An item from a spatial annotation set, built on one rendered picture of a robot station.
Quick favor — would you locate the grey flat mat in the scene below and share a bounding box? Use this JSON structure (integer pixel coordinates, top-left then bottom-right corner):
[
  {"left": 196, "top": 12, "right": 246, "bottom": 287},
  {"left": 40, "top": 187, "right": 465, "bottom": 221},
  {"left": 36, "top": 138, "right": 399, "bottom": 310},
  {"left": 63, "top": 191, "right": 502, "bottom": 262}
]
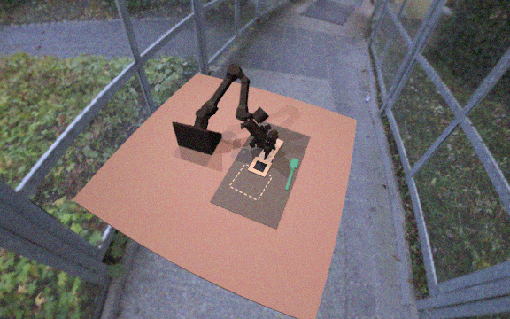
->
[{"left": 210, "top": 121, "right": 310, "bottom": 230}]

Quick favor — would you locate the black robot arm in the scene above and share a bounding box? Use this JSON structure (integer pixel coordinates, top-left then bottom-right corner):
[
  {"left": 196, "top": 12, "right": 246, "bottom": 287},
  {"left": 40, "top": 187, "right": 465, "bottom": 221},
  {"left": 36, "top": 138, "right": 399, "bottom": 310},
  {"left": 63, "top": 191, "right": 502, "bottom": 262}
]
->
[{"left": 192, "top": 63, "right": 269, "bottom": 133}]

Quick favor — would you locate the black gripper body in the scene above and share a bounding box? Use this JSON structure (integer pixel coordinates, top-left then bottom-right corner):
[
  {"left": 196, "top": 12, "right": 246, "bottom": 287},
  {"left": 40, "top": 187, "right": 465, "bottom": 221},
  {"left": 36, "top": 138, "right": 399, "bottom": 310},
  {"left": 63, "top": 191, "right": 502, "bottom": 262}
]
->
[{"left": 250, "top": 126, "right": 278, "bottom": 148}]

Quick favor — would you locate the cream square tile with dark grey centre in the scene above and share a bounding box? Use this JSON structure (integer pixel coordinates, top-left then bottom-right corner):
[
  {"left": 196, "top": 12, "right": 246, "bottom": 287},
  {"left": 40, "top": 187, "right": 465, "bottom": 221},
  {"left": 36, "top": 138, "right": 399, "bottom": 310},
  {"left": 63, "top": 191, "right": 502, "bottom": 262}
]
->
[{"left": 248, "top": 157, "right": 272, "bottom": 177}]

